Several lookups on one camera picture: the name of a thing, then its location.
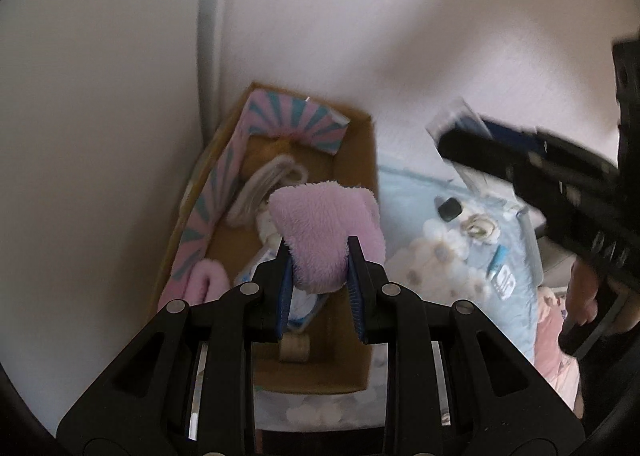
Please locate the pink fluffy cloth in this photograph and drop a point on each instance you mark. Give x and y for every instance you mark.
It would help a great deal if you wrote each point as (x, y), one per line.
(316, 221)

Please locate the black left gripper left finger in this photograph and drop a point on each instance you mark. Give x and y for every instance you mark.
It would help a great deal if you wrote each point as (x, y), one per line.
(184, 384)

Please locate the small black round object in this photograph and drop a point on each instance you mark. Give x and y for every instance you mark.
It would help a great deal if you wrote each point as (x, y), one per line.
(449, 209)

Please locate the brown cardboard box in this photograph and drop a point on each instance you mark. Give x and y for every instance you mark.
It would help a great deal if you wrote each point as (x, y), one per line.
(335, 146)

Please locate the plush doll toy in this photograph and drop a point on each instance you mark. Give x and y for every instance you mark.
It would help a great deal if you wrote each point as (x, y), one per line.
(267, 165)

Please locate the person's hand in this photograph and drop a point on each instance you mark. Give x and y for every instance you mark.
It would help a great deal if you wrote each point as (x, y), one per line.
(582, 291)

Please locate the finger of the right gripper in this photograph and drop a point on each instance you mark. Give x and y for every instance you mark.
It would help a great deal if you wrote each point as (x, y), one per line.
(499, 161)
(512, 137)

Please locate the light blue floral blanket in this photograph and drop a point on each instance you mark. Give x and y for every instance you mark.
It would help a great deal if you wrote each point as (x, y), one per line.
(442, 264)

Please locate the small wooden block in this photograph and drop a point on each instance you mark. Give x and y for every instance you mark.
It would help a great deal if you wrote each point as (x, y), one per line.
(294, 348)

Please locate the white rolled socks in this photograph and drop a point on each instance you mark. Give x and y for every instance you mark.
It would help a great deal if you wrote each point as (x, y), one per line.
(482, 228)

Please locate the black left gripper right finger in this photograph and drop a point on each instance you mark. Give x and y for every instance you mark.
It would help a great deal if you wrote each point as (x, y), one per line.
(455, 384)

